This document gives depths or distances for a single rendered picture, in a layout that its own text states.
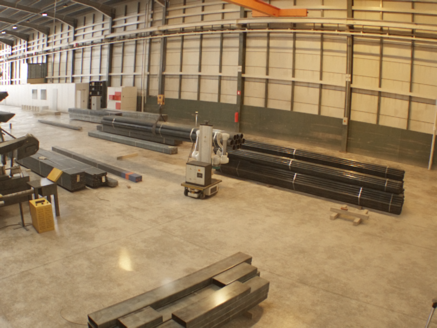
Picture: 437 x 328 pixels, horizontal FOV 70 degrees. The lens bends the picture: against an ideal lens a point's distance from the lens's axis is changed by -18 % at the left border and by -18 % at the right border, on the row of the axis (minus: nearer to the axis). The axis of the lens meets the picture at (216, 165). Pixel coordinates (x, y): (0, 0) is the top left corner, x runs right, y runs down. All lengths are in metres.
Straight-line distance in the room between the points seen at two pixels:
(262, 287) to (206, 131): 5.35
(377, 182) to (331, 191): 1.34
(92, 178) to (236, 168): 4.27
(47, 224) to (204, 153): 4.47
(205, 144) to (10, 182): 5.12
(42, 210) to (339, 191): 7.19
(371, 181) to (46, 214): 7.68
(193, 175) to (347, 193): 4.00
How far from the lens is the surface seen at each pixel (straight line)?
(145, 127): 12.21
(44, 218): 7.48
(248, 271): 5.08
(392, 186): 9.52
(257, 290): 4.91
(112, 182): 10.13
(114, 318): 4.12
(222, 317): 4.53
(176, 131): 11.23
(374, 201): 9.54
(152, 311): 4.21
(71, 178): 9.77
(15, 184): 9.26
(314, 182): 10.08
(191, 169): 9.28
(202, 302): 4.38
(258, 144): 11.47
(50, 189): 8.09
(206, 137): 9.42
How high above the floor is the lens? 3.02
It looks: 14 degrees down
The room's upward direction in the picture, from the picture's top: 2 degrees clockwise
